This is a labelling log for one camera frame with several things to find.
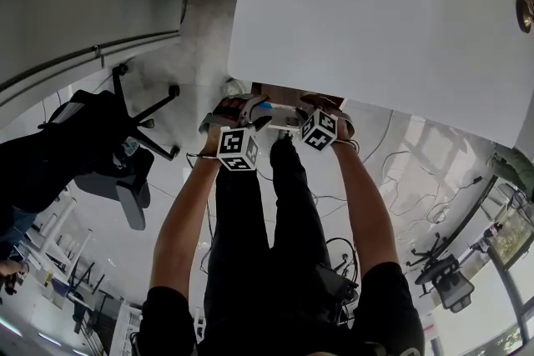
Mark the black belt pack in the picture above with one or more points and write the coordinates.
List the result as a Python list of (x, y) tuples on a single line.
[(336, 283)]

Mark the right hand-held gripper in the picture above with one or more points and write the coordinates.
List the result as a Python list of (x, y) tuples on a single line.
[(319, 131)]

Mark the person's black clothed body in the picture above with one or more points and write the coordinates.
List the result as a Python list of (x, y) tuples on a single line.
[(288, 262)]

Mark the person's left forearm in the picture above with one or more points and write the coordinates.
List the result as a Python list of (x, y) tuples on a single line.
[(179, 221)]

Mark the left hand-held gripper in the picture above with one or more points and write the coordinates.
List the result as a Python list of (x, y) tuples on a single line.
[(235, 150)]

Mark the person's right hand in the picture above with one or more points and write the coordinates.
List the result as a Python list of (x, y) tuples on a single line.
[(321, 101)]

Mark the person's right forearm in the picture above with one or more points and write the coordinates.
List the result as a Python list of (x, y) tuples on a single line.
[(367, 204)]

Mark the white drawer with brown inside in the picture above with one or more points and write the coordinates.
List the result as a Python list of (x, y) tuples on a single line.
[(283, 116)]

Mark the person's left hand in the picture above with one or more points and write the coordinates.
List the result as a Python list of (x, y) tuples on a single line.
[(229, 107)]

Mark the white frame stool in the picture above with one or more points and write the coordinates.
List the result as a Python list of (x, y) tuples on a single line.
[(58, 229)]

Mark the table lamp with white shade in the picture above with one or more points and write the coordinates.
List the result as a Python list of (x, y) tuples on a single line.
[(523, 14)]

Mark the grey green jacket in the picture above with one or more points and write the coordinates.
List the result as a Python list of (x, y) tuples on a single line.
[(515, 168)]

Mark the black mesh office chair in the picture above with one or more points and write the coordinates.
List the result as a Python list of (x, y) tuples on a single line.
[(446, 279)]

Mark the white desk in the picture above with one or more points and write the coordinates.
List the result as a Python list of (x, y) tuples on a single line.
[(367, 21)]

